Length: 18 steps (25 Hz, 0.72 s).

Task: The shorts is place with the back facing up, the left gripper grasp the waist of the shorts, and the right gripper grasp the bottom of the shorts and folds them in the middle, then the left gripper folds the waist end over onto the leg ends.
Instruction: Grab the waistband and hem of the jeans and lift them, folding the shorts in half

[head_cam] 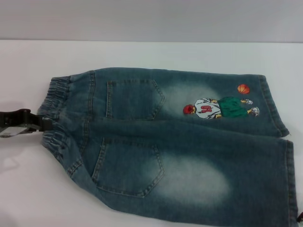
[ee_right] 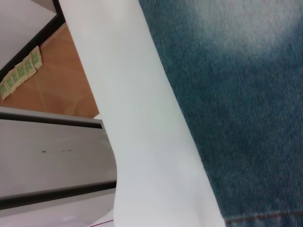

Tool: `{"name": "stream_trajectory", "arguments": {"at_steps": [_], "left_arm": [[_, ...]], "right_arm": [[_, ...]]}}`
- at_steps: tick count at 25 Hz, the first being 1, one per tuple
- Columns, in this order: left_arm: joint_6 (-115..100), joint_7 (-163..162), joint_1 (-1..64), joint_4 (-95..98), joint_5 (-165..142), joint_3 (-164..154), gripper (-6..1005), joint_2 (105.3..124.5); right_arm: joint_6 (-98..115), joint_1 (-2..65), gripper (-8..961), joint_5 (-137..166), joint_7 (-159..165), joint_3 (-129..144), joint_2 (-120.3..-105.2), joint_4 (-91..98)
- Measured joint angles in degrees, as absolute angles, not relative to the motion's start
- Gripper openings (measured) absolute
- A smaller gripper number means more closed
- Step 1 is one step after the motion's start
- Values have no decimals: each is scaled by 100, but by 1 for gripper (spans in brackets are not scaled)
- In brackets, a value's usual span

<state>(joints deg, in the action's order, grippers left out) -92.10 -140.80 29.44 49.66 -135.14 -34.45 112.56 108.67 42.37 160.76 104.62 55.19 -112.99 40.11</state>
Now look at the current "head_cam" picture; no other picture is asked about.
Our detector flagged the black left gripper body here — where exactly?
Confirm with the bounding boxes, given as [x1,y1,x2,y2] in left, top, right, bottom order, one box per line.
[0,108,32,140]

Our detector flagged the blue denim shorts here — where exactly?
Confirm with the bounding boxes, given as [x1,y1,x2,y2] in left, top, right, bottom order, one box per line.
[36,67,300,227]

